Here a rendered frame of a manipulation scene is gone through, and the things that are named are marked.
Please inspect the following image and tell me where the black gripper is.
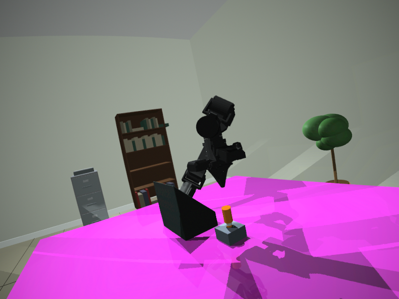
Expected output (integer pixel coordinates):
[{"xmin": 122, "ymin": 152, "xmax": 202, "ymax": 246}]
[{"xmin": 187, "ymin": 136, "xmax": 233, "ymax": 188}]

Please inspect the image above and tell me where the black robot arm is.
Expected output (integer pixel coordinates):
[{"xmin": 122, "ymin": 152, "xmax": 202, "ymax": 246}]
[{"xmin": 180, "ymin": 96, "xmax": 243, "ymax": 198}]

